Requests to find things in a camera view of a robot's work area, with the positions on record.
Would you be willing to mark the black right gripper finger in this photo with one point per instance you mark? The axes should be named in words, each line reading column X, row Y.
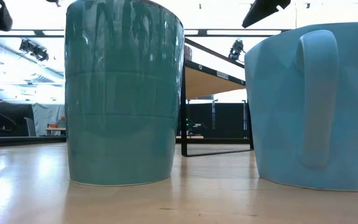
column 266, row 9

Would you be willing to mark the purple glazed mug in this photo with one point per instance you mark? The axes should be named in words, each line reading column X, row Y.
column 187, row 53

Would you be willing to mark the light blue faceted mug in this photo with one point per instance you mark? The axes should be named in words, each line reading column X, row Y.
column 275, row 124

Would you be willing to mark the black overhead fixture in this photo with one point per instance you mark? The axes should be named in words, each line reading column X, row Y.
column 236, row 49
column 34, row 51

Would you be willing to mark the grey fabric cover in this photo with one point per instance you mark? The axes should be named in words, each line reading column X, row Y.
column 47, row 116

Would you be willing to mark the black backdrop curtain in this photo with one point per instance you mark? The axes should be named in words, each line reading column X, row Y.
column 228, row 119

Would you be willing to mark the wooden shelf black metal frame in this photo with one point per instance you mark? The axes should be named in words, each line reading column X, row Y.
column 210, row 84

